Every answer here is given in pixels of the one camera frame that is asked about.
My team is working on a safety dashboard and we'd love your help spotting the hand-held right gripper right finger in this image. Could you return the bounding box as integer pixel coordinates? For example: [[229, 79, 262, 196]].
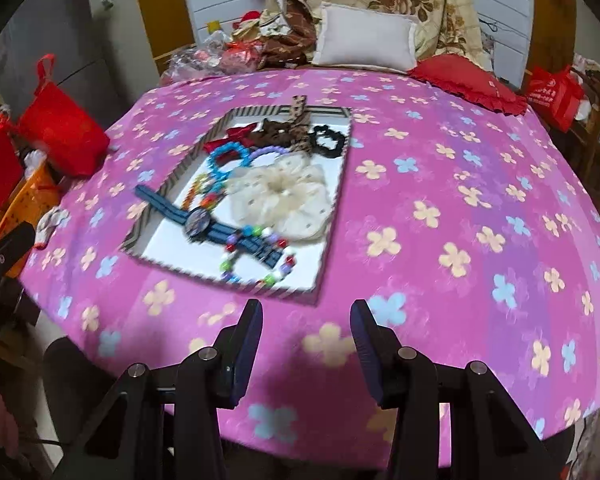
[[349, 299, 561, 480]]

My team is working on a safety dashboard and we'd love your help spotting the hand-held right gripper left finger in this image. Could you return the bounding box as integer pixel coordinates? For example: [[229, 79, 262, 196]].
[[50, 299, 264, 480]]

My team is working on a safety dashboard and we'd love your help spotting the white tray with striped rim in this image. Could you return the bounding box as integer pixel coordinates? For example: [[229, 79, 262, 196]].
[[120, 105, 355, 306]]

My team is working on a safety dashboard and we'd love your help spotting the large multicoloured bead bracelet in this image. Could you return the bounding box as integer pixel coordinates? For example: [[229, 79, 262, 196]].
[[219, 225, 297, 289]]

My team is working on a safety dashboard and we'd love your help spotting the blue striped strap wristwatch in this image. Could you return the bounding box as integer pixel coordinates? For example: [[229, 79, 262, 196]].
[[134, 184, 281, 269]]

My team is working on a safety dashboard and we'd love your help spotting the cream scrunchie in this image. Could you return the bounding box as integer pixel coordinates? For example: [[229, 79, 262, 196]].
[[225, 152, 334, 244]]

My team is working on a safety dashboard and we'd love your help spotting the small multicoloured bead bracelet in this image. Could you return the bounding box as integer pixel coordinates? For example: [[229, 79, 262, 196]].
[[200, 175, 229, 212]]

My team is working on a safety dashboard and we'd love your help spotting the orange red bead bracelet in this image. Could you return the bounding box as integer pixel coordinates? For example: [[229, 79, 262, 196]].
[[184, 172, 208, 209]]

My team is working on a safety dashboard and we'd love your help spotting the purple bead bracelet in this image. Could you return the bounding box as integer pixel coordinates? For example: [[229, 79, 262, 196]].
[[242, 145, 293, 166]]

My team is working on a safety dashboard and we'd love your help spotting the blue bead bracelet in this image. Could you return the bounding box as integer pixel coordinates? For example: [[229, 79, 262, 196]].
[[206, 142, 247, 184]]

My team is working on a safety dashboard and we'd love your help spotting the leopard print hair bow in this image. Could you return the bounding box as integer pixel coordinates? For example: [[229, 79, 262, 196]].
[[244, 95, 312, 155]]

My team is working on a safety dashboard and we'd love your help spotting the white crumpled cloth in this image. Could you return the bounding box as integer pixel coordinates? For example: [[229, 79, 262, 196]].
[[32, 207, 72, 251]]

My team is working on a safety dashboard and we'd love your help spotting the orange plastic basket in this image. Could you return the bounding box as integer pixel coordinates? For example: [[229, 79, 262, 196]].
[[0, 160, 67, 281]]

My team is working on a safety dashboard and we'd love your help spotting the pink floral blanket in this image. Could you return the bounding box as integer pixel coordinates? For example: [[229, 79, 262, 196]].
[[17, 67, 600, 469]]

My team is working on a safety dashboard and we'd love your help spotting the red hair bow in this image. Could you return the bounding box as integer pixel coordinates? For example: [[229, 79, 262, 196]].
[[202, 124, 256, 154]]

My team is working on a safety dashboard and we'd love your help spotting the black scrunchie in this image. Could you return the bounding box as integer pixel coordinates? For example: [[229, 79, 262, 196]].
[[307, 124, 349, 161]]

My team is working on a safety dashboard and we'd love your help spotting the grey refrigerator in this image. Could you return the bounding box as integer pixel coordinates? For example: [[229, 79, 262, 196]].
[[0, 0, 147, 131]]

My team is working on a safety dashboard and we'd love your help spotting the red pillow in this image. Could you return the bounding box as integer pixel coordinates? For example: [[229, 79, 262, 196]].
[[407, 55, 531, 117]]

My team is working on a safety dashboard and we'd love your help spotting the pile of plastic bags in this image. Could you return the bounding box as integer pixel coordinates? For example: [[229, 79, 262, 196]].
[[160, 10, 281, 86]]

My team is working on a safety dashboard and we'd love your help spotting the white pillow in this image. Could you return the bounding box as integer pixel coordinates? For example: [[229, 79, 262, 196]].
[[311, 2, 421, 72]]

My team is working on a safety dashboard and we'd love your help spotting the red paper bag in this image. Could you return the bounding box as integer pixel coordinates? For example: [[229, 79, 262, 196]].
[[525, 65, 586, 134]]

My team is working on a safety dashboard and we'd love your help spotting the red fabric bag with handle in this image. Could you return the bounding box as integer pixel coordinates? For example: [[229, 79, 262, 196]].
[[17, 54, 112, 179]]

